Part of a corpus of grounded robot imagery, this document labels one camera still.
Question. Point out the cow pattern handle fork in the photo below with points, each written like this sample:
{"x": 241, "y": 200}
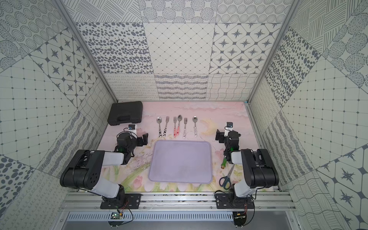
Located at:
{"x": 166, "y": 124}

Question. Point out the white hello kitty spoon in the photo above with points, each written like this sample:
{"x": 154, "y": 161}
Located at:
{"x": 195, "y": 119}

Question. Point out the pink strawberry handle fork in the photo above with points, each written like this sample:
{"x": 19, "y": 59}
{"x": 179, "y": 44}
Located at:
{"x": 175, "y": 132}

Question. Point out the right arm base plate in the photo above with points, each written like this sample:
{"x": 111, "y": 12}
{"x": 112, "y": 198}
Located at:
{"x": 227, "y": 201}

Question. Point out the aluminium mounting rail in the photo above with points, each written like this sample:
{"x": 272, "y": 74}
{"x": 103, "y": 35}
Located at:
{"x": 181, "y": 201}

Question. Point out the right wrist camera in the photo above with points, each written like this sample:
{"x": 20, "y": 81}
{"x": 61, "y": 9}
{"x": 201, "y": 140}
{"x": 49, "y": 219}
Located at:
{"x": 229, "y": 126}

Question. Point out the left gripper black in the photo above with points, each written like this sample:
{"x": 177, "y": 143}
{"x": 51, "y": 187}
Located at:
{"x": 142, "y": 139}

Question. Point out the lavender plastic tray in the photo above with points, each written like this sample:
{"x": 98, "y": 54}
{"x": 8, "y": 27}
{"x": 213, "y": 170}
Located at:
{"x": 181, "y": 161}

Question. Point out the white vented cable duct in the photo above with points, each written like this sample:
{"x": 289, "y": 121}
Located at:
{"x": 154, "y": 216}

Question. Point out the black plastic tool case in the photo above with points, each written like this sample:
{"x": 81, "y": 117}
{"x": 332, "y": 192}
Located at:
{"x": 127, "y": 112}

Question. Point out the blue handled scissors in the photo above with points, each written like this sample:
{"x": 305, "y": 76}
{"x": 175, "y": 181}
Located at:
{"x": 225, "y": 182}

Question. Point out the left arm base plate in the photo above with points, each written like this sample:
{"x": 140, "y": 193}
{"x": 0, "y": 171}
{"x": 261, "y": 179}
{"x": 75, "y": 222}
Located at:
{"x": 126, "y": 201}

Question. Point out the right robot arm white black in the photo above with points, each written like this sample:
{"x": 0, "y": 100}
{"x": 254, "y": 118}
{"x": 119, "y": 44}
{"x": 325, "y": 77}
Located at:
{"x": 259, "y": 170}

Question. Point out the green circuit board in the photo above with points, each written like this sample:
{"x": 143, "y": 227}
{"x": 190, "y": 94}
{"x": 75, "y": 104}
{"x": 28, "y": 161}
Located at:
{"x": 116, "y": 215}

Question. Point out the cow pattern handle spoon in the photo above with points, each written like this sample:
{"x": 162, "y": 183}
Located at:
{"x": 159, "y": 121}

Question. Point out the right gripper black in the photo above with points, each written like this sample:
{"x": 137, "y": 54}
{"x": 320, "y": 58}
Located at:
{"x": 220, "y": 136}

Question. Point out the green hose nozzle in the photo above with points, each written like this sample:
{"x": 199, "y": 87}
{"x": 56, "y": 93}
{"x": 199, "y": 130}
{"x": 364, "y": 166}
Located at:
{"x": 224, "y": 162}

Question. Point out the white hello kitty fork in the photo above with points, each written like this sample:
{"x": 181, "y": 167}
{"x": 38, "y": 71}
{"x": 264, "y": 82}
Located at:
{"x": 185, "y": 123}

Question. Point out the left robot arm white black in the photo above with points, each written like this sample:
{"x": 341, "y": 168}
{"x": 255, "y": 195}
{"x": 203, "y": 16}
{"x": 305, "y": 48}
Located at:
{"x": 84, "y": 170}

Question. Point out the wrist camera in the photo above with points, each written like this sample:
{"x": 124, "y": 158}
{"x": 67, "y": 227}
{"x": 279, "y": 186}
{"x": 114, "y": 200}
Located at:
{"x": 229, "y": 126}
{"x": 132, "y": 128}

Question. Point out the pink strawberry handle spoon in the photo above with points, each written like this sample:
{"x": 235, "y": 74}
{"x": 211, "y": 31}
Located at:
{"x": 179, "y": 119}

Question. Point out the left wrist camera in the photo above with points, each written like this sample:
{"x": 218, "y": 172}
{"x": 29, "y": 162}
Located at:
{"x": 132, "y": 128}

